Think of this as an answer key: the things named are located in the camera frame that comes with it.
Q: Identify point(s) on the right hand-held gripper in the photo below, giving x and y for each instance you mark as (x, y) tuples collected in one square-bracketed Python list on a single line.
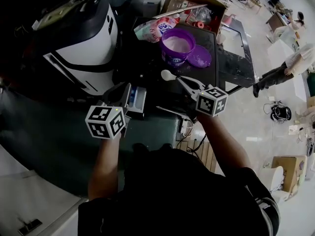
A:
[(211, 102)]

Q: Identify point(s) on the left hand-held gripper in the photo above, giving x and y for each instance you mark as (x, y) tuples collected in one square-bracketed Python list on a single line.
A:
[(103, 122)]

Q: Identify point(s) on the white detergent drawer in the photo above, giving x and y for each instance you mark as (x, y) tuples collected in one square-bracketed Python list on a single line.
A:
[(137, 99)]

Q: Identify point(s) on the white plastic spoon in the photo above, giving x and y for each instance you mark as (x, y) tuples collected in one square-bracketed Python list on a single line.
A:
[(167, 74)]

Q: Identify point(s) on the purple plastic tub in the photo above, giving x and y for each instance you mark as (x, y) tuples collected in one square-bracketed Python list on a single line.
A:
[(177, 58)]

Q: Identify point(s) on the person's right forearm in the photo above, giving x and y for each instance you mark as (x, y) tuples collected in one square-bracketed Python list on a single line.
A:
[(221, 144)]

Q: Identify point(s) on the person's left forearm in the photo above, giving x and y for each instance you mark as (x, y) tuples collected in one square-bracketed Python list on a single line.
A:
[(103, 168)]

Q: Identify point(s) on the pink detergent refill pouch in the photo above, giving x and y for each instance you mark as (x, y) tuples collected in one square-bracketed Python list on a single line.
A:
[(150, 31)]

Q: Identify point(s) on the purple tub lid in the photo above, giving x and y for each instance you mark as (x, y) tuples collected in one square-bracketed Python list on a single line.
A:
[(200, 56)]

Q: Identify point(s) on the white power strip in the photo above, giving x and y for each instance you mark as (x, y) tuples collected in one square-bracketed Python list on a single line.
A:
[(184, 129)]

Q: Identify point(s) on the black stone table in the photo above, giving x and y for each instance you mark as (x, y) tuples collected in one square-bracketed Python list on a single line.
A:
[(236, 65)]

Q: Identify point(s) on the white black-trimmed appliance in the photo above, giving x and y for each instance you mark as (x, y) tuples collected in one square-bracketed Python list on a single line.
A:
[(81, 55)]

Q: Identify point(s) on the pale pink cup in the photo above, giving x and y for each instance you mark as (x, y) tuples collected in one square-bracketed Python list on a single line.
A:
[(221, 37)]

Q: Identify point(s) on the wooden slatted floor board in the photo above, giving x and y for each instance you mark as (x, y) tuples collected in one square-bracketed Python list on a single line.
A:
[(209, 156)]

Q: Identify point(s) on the pink spray bottle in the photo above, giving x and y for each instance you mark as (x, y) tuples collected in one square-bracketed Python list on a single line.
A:
[(227, 20)]

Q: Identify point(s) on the dark green platform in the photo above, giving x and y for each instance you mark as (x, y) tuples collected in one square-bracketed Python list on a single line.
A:
[(61, 156)]

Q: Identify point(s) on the small white appliance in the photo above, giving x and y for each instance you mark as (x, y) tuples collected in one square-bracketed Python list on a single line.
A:
[(152, 1)]

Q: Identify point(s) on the person's black shirt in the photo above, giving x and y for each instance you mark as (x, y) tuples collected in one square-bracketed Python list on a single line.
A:
[(172, 198)]

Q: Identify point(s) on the brown cardboard carton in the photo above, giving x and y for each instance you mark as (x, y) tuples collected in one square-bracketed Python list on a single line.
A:
[(290, 171)]

